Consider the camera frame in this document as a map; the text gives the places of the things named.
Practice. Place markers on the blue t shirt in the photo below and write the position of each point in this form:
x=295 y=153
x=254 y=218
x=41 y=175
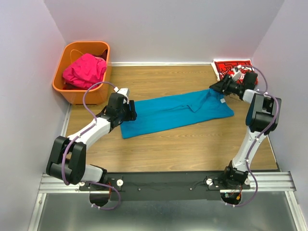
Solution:
x=164 y=113

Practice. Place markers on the orange plastic laundry basket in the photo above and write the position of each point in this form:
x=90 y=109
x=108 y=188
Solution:
x=71 y=53

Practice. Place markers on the aluminium extrusion rail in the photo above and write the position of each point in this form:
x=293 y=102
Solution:
x=268 y=205

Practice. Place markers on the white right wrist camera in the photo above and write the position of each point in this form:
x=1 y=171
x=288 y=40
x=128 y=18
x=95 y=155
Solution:
x=237 y=74

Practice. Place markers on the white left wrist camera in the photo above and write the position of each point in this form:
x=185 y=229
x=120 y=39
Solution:
x=123 y=91

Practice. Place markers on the folded red coca-cola shirt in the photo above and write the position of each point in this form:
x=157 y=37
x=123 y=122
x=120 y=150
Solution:
x=222 y=67

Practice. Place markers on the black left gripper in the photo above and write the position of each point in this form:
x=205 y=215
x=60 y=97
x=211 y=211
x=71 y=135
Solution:
x=131 y=116

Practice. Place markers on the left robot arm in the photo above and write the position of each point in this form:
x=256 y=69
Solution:
x=67 y=160

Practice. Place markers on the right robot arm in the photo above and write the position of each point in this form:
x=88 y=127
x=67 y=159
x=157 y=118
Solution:
x=261 y=119

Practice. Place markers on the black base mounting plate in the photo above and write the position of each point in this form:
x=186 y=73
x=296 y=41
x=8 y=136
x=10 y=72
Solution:
x=169 y=186

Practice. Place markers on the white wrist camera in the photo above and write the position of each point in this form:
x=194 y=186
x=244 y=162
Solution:
x=123 y=91
x=237 y=74

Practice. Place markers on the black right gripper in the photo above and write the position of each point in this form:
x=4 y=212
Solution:
x=220 y=87

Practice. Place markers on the pink t shirt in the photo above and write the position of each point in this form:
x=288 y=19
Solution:
x=84 y=72

